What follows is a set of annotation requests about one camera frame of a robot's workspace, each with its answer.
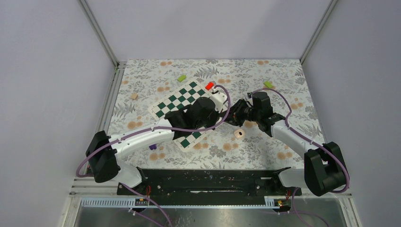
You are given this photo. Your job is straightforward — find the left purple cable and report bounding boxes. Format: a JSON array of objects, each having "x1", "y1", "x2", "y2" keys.
[{"x1": 76, "y1": 84, "x2": 232, "y2": 227}]

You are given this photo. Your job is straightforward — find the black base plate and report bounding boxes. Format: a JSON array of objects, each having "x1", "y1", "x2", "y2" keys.
[{"x1": 134, "y1": 169, "x2": 302, "y2": 206}]

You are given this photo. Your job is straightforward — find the red block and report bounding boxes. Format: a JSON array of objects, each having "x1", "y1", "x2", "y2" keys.
[{"x1": 205, "y1": 82, "x2": 214, "y2": 90}]

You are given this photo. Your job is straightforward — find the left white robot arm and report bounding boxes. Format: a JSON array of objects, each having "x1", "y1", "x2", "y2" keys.
[{"x1": 84, "y1": 94, "x2": 230, "y2": 194}]

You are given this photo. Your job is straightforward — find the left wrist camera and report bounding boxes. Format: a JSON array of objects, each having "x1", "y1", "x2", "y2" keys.
[{"x1": 210, "y1": 90, "x2": 227, "y2": 113}]

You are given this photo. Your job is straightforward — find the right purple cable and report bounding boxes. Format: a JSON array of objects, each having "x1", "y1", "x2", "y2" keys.
[{"x1": 249, "y1": 87, "x2": 350, "y2": 227}]

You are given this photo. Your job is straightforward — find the floral patterned table mat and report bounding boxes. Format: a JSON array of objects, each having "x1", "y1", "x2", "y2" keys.
[{"x1": 108, "y1": 59, "x2": 324, "y2": 170}]

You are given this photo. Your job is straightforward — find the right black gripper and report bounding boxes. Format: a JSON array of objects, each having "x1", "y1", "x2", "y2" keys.
[{"x1": 220, "y1": 99, "x2": 261, "y2": 127}]

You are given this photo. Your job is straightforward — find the white slotted cable duct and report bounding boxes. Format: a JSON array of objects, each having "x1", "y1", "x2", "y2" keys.
[{"x1": 80, "y1": 196, "x2": 283, "y2": 209}]

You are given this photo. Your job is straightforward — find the green block right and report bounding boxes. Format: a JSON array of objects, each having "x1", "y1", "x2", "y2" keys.
[{"x1": 263, "y1": 81, "x2": 274, "y2": 88}]

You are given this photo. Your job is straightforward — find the green white purple block stack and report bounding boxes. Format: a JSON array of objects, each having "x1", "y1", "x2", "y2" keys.
[{"x1": 149, "y1": 144, "x2": 157, "y2": 150}]

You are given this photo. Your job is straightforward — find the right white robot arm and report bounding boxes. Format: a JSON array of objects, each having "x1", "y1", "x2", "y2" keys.
[{"x1": 220, "y1": 90, "x2": 350, "y2": 196}]

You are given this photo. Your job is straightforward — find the beige earbud charging case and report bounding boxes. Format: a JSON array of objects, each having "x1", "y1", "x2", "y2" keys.
[{"x1": 233, "y1": 128, "x2": 245, "y2": 139}]

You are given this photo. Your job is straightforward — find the green block left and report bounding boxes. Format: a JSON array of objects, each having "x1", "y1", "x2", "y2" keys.
[{"x1": 177, "y1": 74, "x2": 186, "y2": 82}]

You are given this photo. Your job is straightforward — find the purple cable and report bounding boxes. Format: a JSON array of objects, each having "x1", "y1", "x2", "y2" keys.
[
  {"x1": 249, "y1": 87, "x2": 350, "y2": 227},
  {"x1": 76, "y1": 84, "x2": 232, "y2": 227}
]

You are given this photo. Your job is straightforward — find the green white chessboard mat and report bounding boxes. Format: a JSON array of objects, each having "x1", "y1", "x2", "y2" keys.
[{"x1": 148, "y1": 79, "x2": 214, "y2": 152}]

